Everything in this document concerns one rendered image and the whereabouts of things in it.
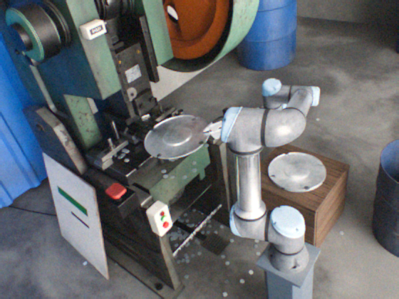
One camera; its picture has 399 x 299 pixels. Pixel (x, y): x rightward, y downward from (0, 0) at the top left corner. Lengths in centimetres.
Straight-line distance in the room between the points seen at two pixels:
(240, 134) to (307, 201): 83
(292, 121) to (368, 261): 117
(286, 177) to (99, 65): 109
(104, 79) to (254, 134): 61
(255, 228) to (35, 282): 140
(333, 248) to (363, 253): 14
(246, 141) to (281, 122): 12
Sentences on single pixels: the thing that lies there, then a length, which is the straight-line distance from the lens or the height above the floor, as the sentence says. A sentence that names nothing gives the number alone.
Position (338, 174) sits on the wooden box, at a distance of 203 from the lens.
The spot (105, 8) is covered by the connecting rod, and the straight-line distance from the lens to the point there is 147.
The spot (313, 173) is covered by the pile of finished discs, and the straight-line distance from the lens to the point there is 200.
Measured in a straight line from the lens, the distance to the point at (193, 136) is 157.
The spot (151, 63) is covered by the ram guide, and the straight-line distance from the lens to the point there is 158.
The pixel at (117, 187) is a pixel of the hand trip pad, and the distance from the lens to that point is 149.
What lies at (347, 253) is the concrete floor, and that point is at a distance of 215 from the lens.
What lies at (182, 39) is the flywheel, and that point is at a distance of 183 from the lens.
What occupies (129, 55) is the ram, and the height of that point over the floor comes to 114.
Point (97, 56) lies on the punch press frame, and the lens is 140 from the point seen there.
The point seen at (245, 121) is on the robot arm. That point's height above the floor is 108.
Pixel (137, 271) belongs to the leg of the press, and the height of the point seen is 3.
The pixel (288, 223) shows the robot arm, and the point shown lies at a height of 68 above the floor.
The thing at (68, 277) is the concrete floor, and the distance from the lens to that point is 231.
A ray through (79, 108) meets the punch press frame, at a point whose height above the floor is 91.
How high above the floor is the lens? 172
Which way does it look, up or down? 37 degrees down
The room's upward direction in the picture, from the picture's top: 10 degrees counter-clockwise
